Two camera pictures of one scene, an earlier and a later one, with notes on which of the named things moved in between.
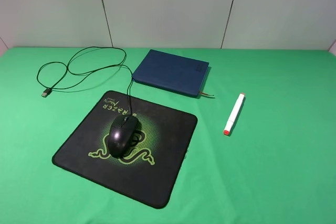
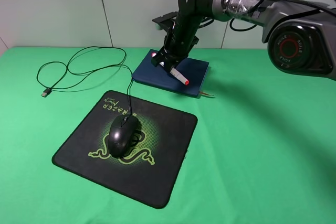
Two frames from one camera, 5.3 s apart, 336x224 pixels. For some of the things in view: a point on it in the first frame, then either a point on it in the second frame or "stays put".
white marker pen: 232,117 to 175,73
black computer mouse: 123,130 stays put
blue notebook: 182,74 stays put
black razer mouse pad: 150,169 stays put
